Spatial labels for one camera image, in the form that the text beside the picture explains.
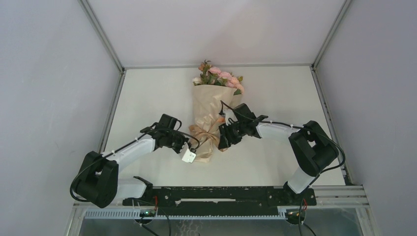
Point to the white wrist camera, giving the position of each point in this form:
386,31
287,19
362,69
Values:
187,155
229,117

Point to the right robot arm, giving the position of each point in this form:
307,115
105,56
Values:
315,152

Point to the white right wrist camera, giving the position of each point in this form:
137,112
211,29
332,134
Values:
229,117

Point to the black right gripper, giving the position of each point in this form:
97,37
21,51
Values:
225,141

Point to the brown wrapping paper sheet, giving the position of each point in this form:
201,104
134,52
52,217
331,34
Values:
206,101

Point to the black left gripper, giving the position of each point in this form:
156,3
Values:
184,139

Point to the aluminium frame rail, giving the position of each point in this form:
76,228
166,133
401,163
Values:
272,196

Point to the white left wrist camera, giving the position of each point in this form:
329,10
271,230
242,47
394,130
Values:
187,155

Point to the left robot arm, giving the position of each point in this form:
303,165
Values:
98,180

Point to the white slotted cable duct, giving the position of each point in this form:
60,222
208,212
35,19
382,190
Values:
276,213

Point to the pink fake rose sprig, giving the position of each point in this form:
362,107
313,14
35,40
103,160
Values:
206,77

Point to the tan ribbon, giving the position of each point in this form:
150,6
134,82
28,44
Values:
209,139

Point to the black mounting base rail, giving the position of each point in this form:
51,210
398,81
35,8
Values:
205,207

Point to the pink fake rose stem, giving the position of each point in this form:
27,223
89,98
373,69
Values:
226,79

